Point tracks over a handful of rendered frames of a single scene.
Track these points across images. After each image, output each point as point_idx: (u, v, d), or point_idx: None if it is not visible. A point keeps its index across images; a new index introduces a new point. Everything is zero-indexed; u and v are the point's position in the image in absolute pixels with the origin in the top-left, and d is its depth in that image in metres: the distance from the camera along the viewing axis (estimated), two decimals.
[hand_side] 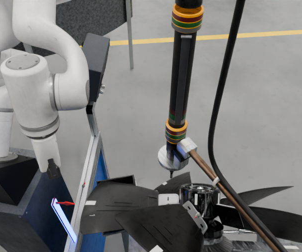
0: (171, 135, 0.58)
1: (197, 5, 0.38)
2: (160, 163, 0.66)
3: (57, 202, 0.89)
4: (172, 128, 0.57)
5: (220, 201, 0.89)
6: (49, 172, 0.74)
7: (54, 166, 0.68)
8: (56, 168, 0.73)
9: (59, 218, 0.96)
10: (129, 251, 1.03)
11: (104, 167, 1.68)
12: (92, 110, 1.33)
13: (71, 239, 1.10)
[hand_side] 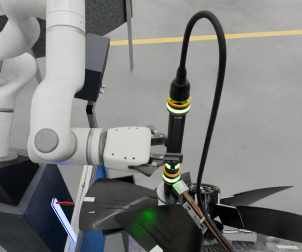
0: (167, 179, 0.71)
1: (185, 99, 0.51)
2: (159, 198, 0.79)
3: (57, 202, 0.89)
4: (168, 174, 0.70)
5: (220, 201, 0.89)
6: (169, 161, 0.64)
7: (138, 168, 0.61)
8: (160, 160, 0.62)
9: (59, 218, 0.96)
10: (129, 251, 1.03)
11: (104, 167, 1.68)
12: (92, 110, 1.33)
13: (71, 239, 1.10)
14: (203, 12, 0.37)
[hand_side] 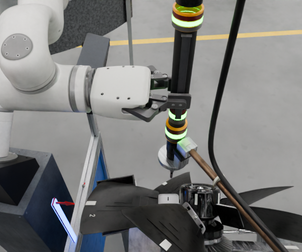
0: (171, 134, 0.58)
1: (197, 3, 0.38)
2: (160, 162, 0.66)
3: (57, 202, 0.89)
4: (172, 127, 0.57)
5: (215, 207, 0.82)
6: (173, 106, 0.51)
7: (135, 112, 0.48)
8: (162, 102, 0.49)
9: (59, 218, 0.96)
10: (129, 251, 1.03)
11: (104, 167, 1.68)
12: None
13: (71, 239, 1.10)
14: None
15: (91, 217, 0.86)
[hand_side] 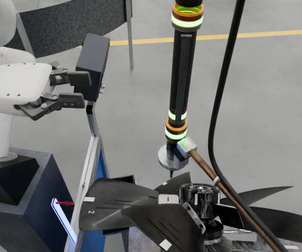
0: (171, 134, 0.58)
1: (197, 4, 0.38)
2: (160, 162, 0.66)
3: (57, 202, 0.89)
4: (172, 127, 0.57)
5: (215, 207, 0.82)
6: (68, 105, 0.51)
7: (23, 109, 0.48)
8: (52, 101, 0.49)
9: (59, 218, 0.96)
10: (129, 251, 1.03)
11: (104, 167, 1.68)
12: (92, 110, 1.33)
13: (71, 239, 1.10)
14: None
15: (90, 213, 0.85)
